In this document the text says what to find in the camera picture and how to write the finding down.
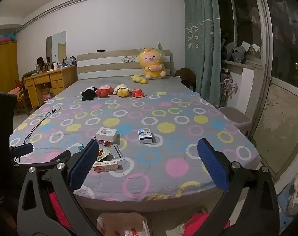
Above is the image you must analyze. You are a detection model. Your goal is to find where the blue and white box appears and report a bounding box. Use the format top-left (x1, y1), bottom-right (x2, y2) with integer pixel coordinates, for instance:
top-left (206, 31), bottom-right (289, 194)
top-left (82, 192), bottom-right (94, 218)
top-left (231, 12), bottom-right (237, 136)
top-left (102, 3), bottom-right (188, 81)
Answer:
top-left (137, 128), bottom-right (153, 145)

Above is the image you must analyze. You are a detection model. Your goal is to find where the pink bundle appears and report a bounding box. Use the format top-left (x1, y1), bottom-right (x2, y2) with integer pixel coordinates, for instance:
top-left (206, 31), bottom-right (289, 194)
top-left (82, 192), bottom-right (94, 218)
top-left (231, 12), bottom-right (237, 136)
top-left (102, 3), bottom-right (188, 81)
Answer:
top-left (0, 33), bottom-right (18, 44)

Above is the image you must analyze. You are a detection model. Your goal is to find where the yellow and white plush toy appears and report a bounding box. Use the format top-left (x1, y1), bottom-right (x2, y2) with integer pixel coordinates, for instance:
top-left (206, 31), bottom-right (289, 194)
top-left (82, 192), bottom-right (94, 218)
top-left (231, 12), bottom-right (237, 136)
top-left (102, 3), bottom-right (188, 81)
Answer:
top-left (113, 84), bottom-right (130, 98)

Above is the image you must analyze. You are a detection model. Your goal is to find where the bundle of clothes hangers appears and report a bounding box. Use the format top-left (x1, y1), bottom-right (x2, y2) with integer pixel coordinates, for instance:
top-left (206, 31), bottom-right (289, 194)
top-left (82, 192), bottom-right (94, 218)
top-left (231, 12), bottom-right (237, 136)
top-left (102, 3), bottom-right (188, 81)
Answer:
top-left (220, 72), bottom-right (238, 105)

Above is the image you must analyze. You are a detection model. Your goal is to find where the person's right leg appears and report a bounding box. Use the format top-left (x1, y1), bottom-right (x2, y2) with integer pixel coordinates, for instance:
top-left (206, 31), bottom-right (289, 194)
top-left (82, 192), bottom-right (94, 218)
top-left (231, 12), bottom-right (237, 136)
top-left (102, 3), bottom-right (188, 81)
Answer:
top-left (183, 213), bottom-right (230, 236)

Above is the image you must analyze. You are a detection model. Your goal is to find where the large yellow plush pig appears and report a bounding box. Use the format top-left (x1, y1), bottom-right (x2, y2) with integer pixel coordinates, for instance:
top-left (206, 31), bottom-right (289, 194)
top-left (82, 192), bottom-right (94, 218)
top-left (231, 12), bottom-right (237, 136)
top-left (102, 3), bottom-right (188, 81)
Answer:
top-left (138, 49), bottom-right (167, 80)

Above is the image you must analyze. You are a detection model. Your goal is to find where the white square box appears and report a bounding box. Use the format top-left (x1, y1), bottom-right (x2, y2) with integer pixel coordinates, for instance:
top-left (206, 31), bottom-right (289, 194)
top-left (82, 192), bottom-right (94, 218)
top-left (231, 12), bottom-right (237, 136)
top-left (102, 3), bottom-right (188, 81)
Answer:
top-left (95, 127), bottom-right (118, 142)

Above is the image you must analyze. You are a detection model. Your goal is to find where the brown chair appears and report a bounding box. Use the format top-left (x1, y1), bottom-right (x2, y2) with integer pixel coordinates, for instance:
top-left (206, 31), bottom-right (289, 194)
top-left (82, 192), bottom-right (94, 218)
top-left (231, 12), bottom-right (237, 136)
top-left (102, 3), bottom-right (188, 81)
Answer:
top-left (175, 67), bottom-right (197, 92)

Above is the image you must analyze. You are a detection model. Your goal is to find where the orange and white box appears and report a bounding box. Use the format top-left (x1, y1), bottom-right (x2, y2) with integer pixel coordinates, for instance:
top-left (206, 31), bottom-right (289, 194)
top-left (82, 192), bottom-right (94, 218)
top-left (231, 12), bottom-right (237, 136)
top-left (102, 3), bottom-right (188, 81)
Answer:
top-left (93, 160), bottom-right (119, 172)

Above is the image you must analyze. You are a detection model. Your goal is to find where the wall mirror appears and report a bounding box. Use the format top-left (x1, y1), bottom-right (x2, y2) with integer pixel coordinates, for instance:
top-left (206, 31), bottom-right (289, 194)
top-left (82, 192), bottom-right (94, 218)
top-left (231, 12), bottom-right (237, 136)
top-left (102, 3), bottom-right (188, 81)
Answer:
top-left (46, 31), bottom-right (67, 62)

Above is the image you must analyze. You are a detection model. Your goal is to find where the small yellow plush toy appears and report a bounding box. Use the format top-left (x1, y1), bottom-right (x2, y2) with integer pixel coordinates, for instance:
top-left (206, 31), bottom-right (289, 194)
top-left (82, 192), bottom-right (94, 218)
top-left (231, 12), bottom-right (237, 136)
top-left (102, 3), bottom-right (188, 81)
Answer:
top-left (131, 75), bottom-right (149, 84)

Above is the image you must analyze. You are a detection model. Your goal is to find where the person's leg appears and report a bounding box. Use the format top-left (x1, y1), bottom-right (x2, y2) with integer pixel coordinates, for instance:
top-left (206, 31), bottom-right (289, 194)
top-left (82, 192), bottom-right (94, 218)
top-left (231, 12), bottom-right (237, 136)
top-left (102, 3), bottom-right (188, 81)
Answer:
top-left (183, 213), bottom-right (230, 236)
top-left (48, 191), bottom-right (74, 230)

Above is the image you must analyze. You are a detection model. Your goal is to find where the yellow wooden desk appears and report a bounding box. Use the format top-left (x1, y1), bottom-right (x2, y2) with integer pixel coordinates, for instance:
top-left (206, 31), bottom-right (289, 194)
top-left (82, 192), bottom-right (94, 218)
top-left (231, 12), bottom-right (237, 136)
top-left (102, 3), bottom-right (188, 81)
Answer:
top-left (24, 65), bottom-right (78, 112)

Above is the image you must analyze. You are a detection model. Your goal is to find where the black cable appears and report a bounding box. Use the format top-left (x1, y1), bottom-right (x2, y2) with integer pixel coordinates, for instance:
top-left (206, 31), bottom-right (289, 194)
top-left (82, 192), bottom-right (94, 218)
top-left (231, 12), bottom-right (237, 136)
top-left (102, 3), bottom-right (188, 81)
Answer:
top-left (18, 109), bottom-right (57, 164)

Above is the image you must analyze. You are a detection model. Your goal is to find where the yellow wooden wardrobe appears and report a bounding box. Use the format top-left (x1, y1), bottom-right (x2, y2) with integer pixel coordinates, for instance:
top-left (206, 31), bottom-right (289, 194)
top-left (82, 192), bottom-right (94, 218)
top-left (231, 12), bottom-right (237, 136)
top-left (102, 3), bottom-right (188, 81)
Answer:
top-left (0, 40), bottom-right (19, 94)

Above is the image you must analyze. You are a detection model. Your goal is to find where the grey circle print bedsheet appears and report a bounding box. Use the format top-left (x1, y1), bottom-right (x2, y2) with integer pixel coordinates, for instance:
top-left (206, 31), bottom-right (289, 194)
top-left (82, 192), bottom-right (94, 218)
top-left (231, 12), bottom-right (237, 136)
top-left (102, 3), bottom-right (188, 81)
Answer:
top-left (10, 75), bottom-right (262, 201)

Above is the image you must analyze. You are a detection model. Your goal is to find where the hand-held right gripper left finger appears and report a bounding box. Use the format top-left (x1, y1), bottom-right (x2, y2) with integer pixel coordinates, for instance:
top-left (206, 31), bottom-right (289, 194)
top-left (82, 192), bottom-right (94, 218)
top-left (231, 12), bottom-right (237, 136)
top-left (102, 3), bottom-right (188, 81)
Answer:
top-left (17, 139), bottom-right (103, 236)

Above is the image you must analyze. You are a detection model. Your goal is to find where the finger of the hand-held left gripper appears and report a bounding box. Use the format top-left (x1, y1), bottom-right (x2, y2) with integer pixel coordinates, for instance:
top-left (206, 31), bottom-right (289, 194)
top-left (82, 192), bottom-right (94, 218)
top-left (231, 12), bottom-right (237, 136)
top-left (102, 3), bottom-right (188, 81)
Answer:
top-left (9, 143), bottom-right (34, 158)

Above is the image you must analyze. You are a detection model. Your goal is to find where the window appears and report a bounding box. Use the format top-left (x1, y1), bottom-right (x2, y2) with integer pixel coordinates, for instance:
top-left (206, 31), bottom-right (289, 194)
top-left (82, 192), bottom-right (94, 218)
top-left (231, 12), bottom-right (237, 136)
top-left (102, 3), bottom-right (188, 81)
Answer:
top-left (223, 0), bottom-right (298, 85)

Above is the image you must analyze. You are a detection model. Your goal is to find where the white red print plastic bag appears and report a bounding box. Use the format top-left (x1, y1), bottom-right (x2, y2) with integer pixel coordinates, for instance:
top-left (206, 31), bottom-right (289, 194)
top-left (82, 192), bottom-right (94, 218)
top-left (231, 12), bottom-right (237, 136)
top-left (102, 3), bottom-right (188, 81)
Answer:
top-left (97, 212), bottom-right (150, 236)

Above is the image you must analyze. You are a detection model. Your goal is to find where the colourful snack wrapper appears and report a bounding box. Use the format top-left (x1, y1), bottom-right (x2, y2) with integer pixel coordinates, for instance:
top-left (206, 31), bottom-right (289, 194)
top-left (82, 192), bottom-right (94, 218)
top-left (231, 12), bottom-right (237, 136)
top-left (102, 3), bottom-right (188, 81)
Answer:
top-left (97, 148), bottom-right (110, 162)

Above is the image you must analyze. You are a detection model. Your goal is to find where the white board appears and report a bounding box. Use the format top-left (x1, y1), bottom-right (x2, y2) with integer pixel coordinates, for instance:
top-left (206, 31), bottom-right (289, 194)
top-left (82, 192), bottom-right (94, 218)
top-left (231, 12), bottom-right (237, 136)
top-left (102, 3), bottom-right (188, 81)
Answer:
top-left (241, 67), bottom-right (255, 119)

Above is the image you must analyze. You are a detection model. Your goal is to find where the wooden chair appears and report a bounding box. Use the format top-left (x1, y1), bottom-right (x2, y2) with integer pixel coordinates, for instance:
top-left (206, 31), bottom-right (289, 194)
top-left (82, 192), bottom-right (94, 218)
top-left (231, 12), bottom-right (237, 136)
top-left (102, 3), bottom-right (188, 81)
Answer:
top-left (14, 71), bottom-right (35, 115)

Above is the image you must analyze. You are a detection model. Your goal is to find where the black and white plush toy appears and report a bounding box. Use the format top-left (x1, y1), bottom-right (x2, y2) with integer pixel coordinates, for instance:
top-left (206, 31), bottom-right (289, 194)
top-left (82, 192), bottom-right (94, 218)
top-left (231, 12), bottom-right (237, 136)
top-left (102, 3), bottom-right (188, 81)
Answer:
top-left (80, 86), bottom-right (98, 101)

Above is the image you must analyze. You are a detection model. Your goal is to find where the patterned cloth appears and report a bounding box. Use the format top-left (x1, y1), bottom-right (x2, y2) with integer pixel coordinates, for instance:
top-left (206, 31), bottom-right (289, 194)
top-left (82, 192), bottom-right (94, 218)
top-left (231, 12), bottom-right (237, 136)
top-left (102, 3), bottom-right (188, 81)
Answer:
top-left (274, 166), bottom-right (298, 218)

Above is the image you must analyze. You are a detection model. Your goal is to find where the green leaf print curtain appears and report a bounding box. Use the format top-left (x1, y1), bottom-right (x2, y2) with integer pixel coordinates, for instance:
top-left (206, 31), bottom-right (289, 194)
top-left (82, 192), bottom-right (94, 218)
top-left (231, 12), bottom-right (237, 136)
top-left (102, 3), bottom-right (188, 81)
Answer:
top-left (183, 0), bottom-right (222, 108)

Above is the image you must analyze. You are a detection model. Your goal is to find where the pile of grey shoes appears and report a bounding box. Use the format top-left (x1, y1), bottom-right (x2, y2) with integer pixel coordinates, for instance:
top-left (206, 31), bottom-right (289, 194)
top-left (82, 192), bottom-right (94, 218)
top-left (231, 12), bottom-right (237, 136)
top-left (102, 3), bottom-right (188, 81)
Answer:
top-left (223, 42), bottom-right (262, 64)

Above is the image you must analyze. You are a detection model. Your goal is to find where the grey pink stool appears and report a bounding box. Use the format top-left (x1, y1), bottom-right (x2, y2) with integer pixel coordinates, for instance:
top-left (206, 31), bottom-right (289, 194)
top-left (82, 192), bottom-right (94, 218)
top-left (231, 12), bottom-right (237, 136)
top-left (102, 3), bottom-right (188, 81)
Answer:
top-left (217, 107), bottom-right (252, 137)

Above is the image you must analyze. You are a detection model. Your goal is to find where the person's left leg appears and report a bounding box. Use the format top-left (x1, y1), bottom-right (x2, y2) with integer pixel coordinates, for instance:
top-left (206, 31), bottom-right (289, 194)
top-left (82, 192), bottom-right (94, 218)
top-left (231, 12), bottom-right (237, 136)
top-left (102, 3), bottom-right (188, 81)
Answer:
top-left (48, 191), bottom-right (74, 230)

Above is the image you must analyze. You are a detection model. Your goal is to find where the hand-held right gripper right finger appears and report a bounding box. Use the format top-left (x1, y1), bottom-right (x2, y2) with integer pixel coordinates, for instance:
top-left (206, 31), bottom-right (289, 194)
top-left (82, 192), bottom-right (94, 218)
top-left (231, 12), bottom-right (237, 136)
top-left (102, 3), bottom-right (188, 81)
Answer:
top-left (197, 138), bottom-right (280, 236)

